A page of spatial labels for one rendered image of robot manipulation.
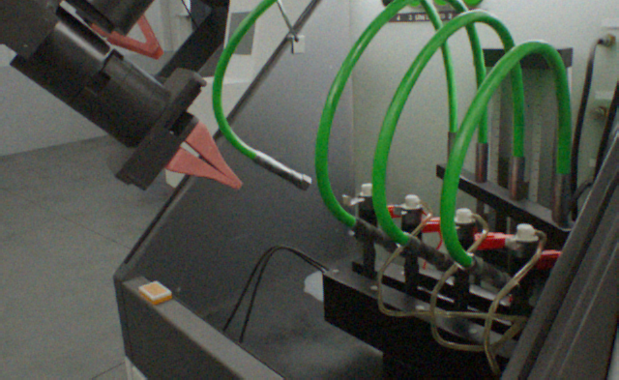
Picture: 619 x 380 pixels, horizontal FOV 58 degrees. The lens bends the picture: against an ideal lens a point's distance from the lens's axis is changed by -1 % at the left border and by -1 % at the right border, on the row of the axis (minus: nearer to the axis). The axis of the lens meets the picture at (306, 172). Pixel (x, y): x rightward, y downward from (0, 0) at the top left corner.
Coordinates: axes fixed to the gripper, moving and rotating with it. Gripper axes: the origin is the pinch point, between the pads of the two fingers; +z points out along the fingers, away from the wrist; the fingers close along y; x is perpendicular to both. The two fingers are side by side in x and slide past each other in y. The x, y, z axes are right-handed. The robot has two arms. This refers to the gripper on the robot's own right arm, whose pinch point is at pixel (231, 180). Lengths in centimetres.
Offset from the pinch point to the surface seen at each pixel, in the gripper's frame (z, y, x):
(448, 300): 37.9, 4.2, 6.9
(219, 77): 1.3, 10.2, 28.3
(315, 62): 22, 28, 54
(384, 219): 15.8, 6.0, -0.5
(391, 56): 30, 37, 46
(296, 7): 88, 115, 297
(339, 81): 6.4, 15.6, 7.7
